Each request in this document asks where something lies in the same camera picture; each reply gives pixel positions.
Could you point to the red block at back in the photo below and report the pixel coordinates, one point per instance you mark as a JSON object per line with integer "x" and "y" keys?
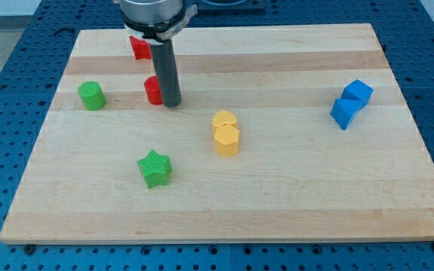
{"x": 141, "y": 49}

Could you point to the red cylinder block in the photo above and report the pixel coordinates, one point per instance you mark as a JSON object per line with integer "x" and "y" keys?
{"x": 152, "y": 91}

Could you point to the blue triangular block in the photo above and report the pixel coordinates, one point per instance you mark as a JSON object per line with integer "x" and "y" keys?
{"x": 344, "y": 110}

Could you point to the wooden board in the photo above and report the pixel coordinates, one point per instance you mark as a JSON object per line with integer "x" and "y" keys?
{"x": 284, "y": 134}

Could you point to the yellow heart block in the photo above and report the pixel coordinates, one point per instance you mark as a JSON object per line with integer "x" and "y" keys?
{"x": 222, "y": 118}

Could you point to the yellow hexagon block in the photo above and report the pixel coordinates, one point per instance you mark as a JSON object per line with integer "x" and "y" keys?
{"x": 227, "y": 140}

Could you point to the blue cube block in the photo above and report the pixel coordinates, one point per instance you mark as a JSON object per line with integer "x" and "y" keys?
{"x": 359, "y": 91}

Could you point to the green cylinder block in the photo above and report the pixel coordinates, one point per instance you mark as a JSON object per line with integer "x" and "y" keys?
{"x": 91, "y": 95}

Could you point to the green star block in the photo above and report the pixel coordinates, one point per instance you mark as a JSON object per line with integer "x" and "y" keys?
{"x": 155, "y": 168}

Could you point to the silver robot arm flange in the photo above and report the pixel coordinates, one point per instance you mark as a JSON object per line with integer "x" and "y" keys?
{"x": 156, "y": 21}

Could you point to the grey cylindrical pointer rod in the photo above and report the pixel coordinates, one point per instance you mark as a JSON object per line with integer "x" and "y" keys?
{"x": 163, "y": 58}

